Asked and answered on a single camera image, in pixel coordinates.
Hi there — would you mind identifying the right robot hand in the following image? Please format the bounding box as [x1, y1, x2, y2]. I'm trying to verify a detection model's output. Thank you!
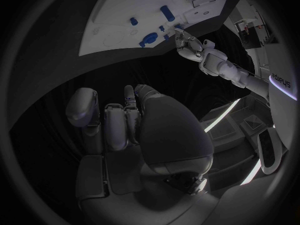
[65, 84, 220, 225]

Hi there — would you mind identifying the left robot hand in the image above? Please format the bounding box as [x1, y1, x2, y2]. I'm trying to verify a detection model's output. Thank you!
[173, 27, 205, 61]

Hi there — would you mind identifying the blue gear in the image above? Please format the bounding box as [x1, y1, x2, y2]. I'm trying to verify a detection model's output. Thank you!
[138, 32, 159, 48]

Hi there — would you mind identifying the white task board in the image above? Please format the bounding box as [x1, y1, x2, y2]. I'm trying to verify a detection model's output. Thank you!
[78, 0, 232, 57]

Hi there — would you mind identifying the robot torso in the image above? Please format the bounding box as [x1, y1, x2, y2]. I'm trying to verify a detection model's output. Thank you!
[256, 56, 300, 176]

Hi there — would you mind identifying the blue long cylinder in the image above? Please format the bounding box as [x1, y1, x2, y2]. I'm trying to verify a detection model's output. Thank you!
[160, 5, 176, 23]

